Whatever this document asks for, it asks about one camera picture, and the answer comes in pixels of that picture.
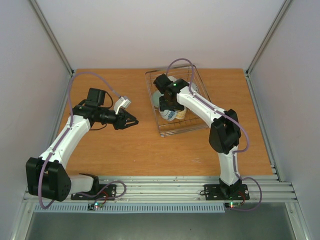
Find aluminium frame rails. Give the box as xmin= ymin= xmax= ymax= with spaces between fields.
xmin=11 ymin=0 xmax=320 ymax=240

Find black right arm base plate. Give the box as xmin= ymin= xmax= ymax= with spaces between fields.
xmin=203 ymin=184 xmax=250 ymax=201

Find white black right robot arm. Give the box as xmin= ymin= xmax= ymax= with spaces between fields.
xmin=153 ymin=74 xmax=242 ymax=199

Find controller board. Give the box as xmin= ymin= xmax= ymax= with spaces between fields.
xmin=224 ymin=201 xmax=244 ymax=209
xmin=87 ymin=202 xmax=104 ymax=211

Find metal wire dish rack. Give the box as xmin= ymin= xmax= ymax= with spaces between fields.
xmin=144 ymin=64 xmax=211 ymax=137

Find pink patterned bowl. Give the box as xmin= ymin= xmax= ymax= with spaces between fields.
xmin=191 ymin=83 xmax=199 ymax=93

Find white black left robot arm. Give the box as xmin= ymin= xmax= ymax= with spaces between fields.
xmin=25 ymin=88 xmax=138 ymax=202

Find grey slotted cable duct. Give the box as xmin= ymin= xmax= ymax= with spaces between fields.
xmin=34 ymin=203 xmax=225 ymax=214

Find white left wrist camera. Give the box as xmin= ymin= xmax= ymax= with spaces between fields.
xmin=113 ymin=96 xmax=131 ymax=115

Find yellow blue patterned bowl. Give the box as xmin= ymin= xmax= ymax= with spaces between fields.
xmin=175 ymin=108 xmax=187 ymax=120

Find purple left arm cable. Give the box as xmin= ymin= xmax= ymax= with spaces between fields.
xmin=37 ymin=71 xmax=127 ymax=210

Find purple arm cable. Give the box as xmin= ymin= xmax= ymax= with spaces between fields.
xmin=166 ymin=58 xmax=263 ymax=213
xmin=37 ymin=71 xmax=127 ymax=210

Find left controller board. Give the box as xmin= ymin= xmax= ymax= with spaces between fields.
xmin=87 ymin=202 xmax=104 ymax=211

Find green ring patterned bowl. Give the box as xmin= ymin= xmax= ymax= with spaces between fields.
xmin=152 ymin=90 xmax=163 ymax=108

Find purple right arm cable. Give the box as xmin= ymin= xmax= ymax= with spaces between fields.
xmin=166 ymin=58 xmax=263 ymax=213

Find right controller board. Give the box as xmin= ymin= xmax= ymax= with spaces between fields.
xmin=224 ymin=201 xmax=244 ymax=209

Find pale green bowl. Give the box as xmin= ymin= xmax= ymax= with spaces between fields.
xmin=168 ymin=76 xmax=177 ymax=83

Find blue floral white bowl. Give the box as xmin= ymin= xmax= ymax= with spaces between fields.
xmin=159 ymin=109 xmax=178 ymax=122

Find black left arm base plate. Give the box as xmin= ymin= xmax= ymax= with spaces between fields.
xmin=70 ymin=184 xmax=117 ymax=201

